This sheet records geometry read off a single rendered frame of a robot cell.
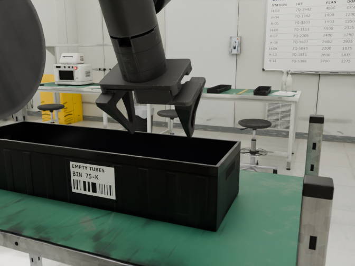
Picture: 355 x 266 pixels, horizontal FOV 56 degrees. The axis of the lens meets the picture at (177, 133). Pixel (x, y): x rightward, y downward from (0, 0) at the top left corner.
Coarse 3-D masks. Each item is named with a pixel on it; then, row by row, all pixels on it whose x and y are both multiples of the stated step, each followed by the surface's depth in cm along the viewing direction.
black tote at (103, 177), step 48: (0, 144) 68; (48, 144) 86; (96, 144) 80; (144, 144) 75; (192, 144) 70; (240, 144) 67; (48, 192) 66; (96, 192) 62; (144, 192) 58; (192, 192) 54
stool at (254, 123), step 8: (240, 120) 347; (248, 120) 347; (256, 120) 348; (264, 120) 347; (256, 128) 330; (240, 152) 348; (248, 152) 350; (256, 152) 349; (256, 160) 372; (240, 168) 346; (248, 168) 350; (256, 168) 344; (264, 168) 352; (272, 168) 352
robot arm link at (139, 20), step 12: (108, 0) 34; (120, 0) 33; (132, 0) 34; (144, 0) 34; (156, 0) 39; (108, 12) 35; (120, 12) 34; (132, 12) 34; (144, 12) 35; (108, 24) 36; (120, 24) 35; (132, 24) 35; (144, 24) 35; (156, 24) 37; (120, 36) 36
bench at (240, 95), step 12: (204, 96) 382; (216, 96) 377; (228, 96) 371; (240, 96) 366; (252, 96) 362; (264, 96) 358; (276, 96) 356; (288, 96) 354; (300, 96) 383; (168, 108) 477; (168, 120) 481; (168, 132) 485; (288, 144) 361; (288, 156) 364; (288, 168) 368
